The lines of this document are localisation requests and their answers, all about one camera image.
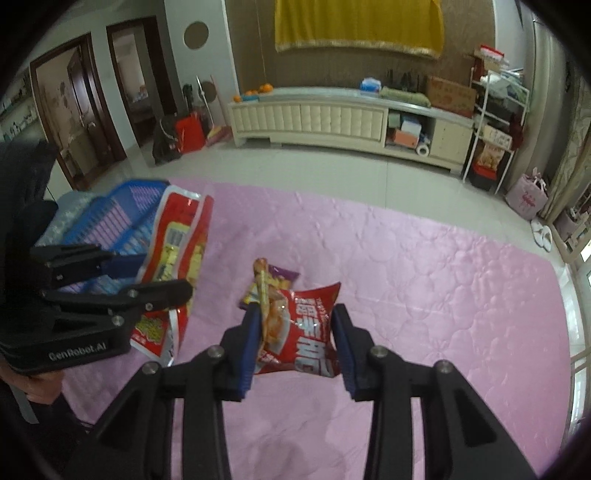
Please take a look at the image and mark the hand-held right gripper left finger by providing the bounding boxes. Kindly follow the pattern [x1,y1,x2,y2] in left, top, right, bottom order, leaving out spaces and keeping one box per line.
[65,305,264,480]

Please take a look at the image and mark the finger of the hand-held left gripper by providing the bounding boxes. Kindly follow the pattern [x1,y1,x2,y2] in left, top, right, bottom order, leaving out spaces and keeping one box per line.
[39,279,194,326]
[30,244,148,289]

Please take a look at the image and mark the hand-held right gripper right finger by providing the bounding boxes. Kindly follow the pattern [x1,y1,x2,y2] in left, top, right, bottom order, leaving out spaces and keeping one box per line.
[330,304,539,480]

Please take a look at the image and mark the red chips packet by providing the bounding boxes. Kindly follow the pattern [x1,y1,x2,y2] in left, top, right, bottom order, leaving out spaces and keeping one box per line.
[252,257,342,378]

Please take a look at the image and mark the blue plastic basket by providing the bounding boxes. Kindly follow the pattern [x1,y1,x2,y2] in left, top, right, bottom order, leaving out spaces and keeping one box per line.
[60,179,169,296]

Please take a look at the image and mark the red white snack packet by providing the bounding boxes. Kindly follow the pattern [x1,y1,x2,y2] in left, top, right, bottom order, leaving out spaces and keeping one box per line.
[130,186,214,363]

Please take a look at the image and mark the person's left hand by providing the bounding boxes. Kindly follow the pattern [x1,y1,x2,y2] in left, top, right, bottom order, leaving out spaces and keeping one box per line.
[0,364,63,404]

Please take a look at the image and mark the pink quilted tablecloth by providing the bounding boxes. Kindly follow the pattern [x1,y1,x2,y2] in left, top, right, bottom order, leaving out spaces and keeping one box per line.
[60,180,573,480]

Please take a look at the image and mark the purple snack packet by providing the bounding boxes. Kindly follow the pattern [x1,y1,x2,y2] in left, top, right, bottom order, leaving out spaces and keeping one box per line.
[239,263,300,310]

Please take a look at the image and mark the black bag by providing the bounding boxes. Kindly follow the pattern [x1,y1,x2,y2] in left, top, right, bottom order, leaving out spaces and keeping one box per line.
[152,115,183,164]

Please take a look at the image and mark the red bag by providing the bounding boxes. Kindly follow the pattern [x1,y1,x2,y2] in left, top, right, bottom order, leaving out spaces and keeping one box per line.
[175,114,206,153]

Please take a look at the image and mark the broom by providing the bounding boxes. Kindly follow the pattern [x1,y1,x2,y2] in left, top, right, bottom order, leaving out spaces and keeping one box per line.
[205,92,229,146]

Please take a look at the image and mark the dark wooden door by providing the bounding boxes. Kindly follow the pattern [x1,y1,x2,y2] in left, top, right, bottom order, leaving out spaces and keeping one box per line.
[30,34,127,190]

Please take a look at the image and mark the dark wooden doorway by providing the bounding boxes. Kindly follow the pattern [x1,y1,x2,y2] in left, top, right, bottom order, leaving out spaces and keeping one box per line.
[106,16,176,148]

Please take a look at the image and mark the white slippers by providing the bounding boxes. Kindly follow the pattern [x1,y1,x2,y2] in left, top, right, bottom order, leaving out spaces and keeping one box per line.
[531,219,553,251]

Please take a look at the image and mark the cream tv cabinet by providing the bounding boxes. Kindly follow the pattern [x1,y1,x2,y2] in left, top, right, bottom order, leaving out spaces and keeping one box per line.
[228,87,476,175]

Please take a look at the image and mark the pink tote bag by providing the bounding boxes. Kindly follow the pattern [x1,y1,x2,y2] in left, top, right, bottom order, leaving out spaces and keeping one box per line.
[505,168,549,221]

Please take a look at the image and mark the yellow printed bag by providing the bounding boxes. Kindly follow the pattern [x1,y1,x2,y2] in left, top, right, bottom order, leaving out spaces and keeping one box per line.
[478,143,506,169]

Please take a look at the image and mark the white shelf rack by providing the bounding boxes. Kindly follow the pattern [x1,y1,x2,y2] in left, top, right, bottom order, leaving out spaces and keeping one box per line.
[463,65,529,195]

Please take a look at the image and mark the green folded cloth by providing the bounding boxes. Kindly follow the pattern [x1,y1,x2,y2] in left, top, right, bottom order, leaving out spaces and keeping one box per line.
[379,86,431,108]

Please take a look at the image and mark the brown cardboard box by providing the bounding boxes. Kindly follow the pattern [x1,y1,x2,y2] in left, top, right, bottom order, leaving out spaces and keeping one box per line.
[425,76,477,118]

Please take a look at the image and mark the black router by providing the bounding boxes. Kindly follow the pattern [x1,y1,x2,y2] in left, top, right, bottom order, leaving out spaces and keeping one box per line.
[385,69,426,93]

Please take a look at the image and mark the beige patterned curtain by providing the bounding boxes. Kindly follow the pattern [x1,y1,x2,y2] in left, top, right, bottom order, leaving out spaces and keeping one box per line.
[540,60,591,222]

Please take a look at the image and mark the yellow cloth cover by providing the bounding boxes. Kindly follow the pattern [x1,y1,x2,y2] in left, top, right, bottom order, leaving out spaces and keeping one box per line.
[274,0,445,60]

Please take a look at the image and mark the standing air conditioner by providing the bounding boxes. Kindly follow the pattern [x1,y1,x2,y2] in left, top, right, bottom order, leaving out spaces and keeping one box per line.
[519,14,571,185]

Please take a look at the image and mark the large brown wall disc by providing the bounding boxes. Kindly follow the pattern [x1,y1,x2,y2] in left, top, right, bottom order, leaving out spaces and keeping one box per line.
[184,21,209,51]

